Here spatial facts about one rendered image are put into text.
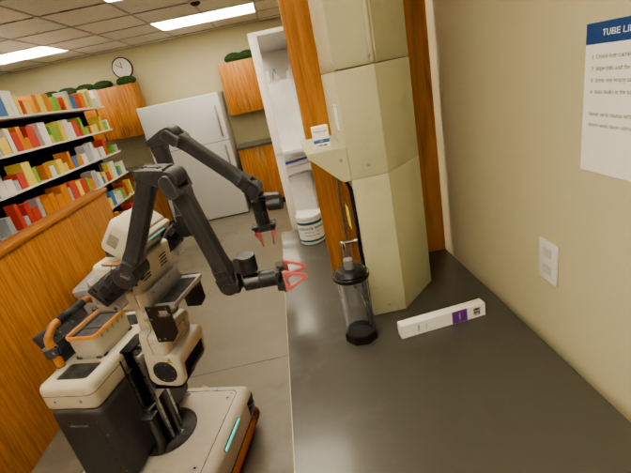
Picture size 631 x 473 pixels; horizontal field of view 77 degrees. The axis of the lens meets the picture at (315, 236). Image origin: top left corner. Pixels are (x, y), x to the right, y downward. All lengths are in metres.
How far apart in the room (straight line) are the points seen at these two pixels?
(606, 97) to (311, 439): 0.93
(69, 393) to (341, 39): 1.59
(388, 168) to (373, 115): 0.16
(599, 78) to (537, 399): 0.69
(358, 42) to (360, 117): 0.19
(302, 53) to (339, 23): 0.38
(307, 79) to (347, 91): 0.38
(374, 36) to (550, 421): 1.01
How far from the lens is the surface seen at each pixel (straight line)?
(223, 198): 6.27
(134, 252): 1.39
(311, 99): 1.51
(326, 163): 1.16
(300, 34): 1.52
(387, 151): 1.20
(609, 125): 0.94
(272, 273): 1.29
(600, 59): 0.95
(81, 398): 1.89
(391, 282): 1.33
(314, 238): 2.00
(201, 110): 6.11
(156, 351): 1.78
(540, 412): 1.08
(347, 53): 1.16
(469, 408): 1.06
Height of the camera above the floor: 1.70
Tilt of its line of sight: 21 degrees down
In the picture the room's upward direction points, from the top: 12 degrees counter-clockwise
